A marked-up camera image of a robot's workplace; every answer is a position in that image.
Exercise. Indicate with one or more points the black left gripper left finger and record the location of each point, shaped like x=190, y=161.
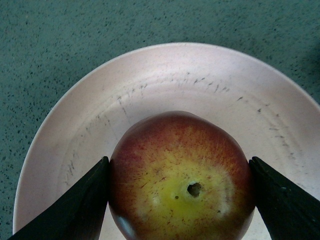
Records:
x=78, y=214

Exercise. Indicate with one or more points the pink round plate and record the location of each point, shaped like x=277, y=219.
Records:
x=268, y=114

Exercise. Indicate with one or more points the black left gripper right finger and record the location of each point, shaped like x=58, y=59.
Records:
x=288, y=211

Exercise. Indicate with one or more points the red yellow apple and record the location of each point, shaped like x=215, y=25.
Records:
x=176, y=176

